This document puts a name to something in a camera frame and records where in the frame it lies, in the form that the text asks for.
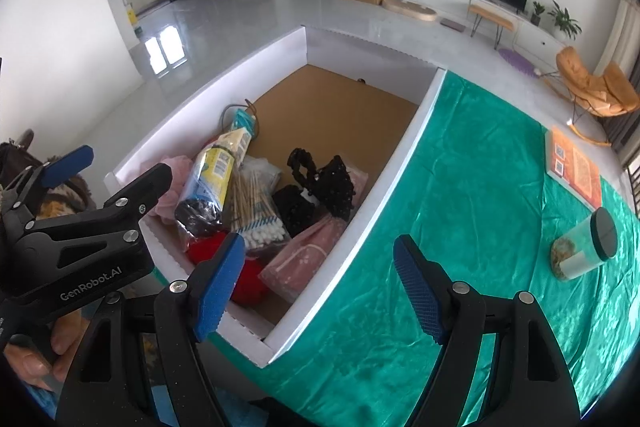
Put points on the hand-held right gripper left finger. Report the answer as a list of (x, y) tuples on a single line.
[(217, 292)]

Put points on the clear jar black lid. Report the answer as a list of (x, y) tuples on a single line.
[(582, 247)]

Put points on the small dark potted plant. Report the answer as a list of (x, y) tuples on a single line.
[(537, 13)]

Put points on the white cardboard box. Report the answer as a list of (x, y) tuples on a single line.
[(340, 117)]

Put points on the green tablecloth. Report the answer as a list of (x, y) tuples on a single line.
[(475, 167)]

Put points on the blue yellow roll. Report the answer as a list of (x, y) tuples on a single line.
[(215, 177)]

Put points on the blue wave print pouch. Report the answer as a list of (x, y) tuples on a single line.
[(245, 122)]

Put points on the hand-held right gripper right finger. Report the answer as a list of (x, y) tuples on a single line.
[(420, 292)]

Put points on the wooden bench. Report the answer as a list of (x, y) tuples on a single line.
[(492, 19)]

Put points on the oval wooden board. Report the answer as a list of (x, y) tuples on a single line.
[(410, 11)]

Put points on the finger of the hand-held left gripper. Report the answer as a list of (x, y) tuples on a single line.
[(135, 192), (67, 167)]

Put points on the large leafy potted plant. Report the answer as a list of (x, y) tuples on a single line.
[(565, 21)]

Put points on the cotton swab packet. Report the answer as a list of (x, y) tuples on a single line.
[(255, 207)]

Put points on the person's left hand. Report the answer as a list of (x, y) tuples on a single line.
[(55, 352)]

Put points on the pink plush scrunchie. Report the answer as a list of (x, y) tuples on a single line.
[(170, 177)]

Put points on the orange lounge chair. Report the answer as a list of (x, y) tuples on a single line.
[(595, 92)]

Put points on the black lace scrunchie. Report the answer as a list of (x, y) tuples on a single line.
[(335, 187)]

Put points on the patterned cloth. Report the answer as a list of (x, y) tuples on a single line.
[(65, 202)]

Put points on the orange book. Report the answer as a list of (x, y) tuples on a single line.
[(575, 169)]

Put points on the black hair claw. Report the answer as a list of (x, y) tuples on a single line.
[(300, 167)]

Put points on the pink cloth packet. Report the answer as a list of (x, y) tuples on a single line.
[(305, 257)]

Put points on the red yarn ball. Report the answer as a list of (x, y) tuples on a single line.
[(250, 282)]

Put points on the small dark mat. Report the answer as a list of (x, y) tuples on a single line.
[(452, 24)]

